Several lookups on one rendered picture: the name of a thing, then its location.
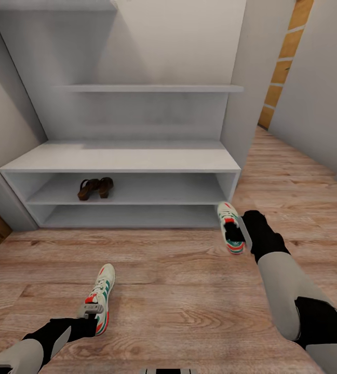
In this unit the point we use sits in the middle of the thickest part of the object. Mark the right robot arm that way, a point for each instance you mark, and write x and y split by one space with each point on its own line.
301 311

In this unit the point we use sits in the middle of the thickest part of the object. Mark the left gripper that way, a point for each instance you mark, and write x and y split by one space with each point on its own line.
87 328

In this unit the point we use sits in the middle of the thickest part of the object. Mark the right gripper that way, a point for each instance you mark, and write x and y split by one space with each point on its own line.
235 235

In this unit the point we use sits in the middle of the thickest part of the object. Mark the sandal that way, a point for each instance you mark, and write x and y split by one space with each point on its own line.
105 184
87 187

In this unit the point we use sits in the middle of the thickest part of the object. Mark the gym shoe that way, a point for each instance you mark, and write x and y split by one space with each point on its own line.
100 295
229 219

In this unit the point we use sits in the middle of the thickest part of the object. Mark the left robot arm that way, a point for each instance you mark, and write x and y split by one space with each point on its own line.
35 350

